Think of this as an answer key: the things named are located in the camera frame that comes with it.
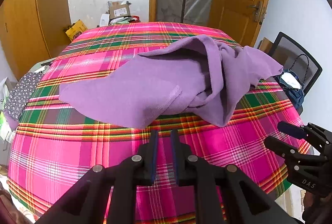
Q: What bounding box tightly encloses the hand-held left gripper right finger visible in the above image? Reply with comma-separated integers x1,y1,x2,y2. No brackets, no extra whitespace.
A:
171,129,296,224

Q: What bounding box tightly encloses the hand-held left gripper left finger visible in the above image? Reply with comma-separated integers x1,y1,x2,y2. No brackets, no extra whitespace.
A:
39,129,159,224

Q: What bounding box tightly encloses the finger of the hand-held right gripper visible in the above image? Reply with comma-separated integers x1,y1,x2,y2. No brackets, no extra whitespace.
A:
264,136,326,162
277,122,332,148

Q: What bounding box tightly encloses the purple fleece garment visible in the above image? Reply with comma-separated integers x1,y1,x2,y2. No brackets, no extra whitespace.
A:
59,34,284,130

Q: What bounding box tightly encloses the stack of dotted dark clothes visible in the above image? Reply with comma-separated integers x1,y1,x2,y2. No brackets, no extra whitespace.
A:
5,72,44,121

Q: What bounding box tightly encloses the person's right hand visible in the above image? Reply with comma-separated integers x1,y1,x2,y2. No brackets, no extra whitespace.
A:
304,191,332,222

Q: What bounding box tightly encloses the blue denim bag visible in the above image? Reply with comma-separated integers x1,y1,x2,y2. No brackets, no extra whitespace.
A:
275,54,310,108

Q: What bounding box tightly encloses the white cloth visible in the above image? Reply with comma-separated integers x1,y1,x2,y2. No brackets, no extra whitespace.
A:
281,72,303,88

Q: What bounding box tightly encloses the black mesh chair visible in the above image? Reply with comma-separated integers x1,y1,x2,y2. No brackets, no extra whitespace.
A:
268,31,323,96

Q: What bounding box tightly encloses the pink plaid bedsheet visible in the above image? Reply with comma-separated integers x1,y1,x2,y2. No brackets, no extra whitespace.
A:
8,21,312,224

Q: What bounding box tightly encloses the pale green table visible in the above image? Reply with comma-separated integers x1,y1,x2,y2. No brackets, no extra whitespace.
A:
32,58,58,75

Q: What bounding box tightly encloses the small folded purple cloth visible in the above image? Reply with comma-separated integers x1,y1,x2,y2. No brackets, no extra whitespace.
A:
5,113,19,129

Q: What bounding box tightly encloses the yellow paper bag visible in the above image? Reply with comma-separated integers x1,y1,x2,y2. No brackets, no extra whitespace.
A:
65,19,89,42

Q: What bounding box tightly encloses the brown cardboard box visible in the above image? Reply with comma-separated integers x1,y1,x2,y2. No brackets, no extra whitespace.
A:
107,1,131,20

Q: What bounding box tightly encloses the wooden wardrobe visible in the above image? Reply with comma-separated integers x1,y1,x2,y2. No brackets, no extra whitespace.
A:
0,0,69,79

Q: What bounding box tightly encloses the metal door handle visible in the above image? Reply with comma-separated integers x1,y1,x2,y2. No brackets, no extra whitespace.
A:
248,1,266,23

